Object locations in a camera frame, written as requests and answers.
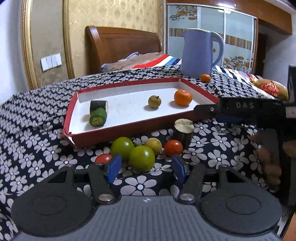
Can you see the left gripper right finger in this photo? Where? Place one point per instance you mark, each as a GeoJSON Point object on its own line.
{"type": "Point", "coordinates": [191, 177]}

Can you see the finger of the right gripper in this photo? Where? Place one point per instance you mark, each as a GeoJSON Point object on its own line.
{"type": "Point", "coordinates": [206, 111]}

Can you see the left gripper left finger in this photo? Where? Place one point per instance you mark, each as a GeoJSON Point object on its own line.
{"type": "Point", "coordinates": [101, 176]}

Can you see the red cherry tomato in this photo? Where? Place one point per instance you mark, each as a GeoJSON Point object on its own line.
{"type": "Point", "coordinates": [173, 147]}
{"type": "Point", "coordinates": [103, 158]}

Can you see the large orange mandarin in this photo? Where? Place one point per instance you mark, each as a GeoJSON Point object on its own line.
{"type": "Point", "coordinates": [182, 97]}

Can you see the green tomato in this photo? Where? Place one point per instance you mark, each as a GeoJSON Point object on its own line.
{"type": "Point", "coordinates": [141, 158]}
{"type": "Point", "coordinates": [122, 146]}

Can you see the yellow longan fruit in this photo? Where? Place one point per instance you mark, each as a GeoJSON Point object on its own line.
{"type": "Point", "coordinates": [155, 145]}

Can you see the brown longan fruit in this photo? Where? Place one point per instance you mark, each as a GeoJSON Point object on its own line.
{"type": "Point", "coordinates": [154, 101]}

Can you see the green pepper piece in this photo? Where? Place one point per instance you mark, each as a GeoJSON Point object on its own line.
{"type": "Point", "coordinates": [98, 117]}

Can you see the small orange by pitcher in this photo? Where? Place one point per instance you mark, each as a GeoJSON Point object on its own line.
{"type": "Point", "coordinates": [205, 78]}

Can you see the blue ceramic pitcher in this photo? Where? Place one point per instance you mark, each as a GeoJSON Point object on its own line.
{"type": "Point", "coordinates": [201, 52]}

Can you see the red shallow box tray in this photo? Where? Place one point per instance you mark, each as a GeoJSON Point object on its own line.
{"type": "Point", "coordinates": [128, 111]}

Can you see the floral navy tablecloth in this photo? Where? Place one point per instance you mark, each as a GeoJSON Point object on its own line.
{"type": "Point", "coordinates": [32, 146]}

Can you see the striped bed quilt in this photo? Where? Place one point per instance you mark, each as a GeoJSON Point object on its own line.
{"type": "Point", "coordinates": [216, 80]}

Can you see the sliding wardrobe doors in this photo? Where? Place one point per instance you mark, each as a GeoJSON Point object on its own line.
{"type": "Point", "coordinates": [238, 31]}

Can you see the wooden bed headboard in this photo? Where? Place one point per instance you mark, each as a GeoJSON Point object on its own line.
{"type": "Point", "coordinates": [110, 44]}

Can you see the white wall switch panel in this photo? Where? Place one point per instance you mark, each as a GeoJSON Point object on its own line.
{"type": "Point", "coordinates": [51, 61]}

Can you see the gold wall frame moulding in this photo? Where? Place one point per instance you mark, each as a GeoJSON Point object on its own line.
{"type": "Point", "coordinates": [45, 32]}

